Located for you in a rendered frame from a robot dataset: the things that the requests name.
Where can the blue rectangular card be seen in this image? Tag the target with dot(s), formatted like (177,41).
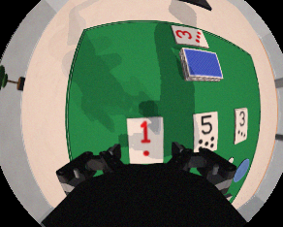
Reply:
(146,140)

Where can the blue round coaster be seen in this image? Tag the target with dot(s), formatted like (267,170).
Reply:
(241,170)

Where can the blue card stack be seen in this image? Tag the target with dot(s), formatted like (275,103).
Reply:
(202,64)

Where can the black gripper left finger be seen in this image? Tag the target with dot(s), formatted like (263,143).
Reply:
(74,172)

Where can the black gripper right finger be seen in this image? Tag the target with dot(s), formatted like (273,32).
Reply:
(210,165)

